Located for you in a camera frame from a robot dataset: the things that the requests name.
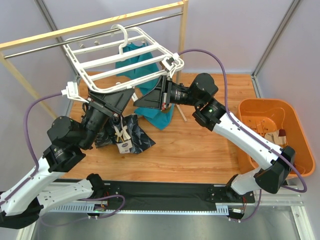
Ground orange plastic laundry basket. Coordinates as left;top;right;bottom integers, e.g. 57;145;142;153
236;98;316;177

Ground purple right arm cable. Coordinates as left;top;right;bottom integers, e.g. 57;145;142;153
174;49;308;194

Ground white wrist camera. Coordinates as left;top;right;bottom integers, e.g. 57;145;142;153
61;81;88;103
159;52;184;79

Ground wooden clothes rack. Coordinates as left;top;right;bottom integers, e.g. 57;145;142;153
0;0;189;123

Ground black base cloth strip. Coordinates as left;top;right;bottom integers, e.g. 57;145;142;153
47;177;256;213

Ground metal rack rod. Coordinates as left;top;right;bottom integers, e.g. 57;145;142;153
4;12;183;59

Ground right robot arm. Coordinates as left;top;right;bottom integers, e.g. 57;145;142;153
134;73;296;195

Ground white clip drying hanger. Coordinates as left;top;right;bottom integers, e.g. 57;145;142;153
63;24;174;93

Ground striped sock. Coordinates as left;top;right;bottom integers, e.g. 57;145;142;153
264;129;287;146

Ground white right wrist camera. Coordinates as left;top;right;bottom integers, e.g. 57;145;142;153
159;52;184;79

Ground dark shark print shorts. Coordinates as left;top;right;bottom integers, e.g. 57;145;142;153
78;103;155;154

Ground teal shorts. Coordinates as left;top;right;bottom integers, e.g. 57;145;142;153
115;52;174;130

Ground white paper garment tag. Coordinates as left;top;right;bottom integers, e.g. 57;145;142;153
116;140;133;154

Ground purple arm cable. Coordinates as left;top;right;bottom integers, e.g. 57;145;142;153
174;49;308;194
0;91;126;227

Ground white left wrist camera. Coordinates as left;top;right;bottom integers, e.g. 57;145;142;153
61;81;88;103

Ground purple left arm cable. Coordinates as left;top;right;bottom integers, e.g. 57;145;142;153
0;91;126;227

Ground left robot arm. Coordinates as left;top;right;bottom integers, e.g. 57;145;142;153
0;88;135;230

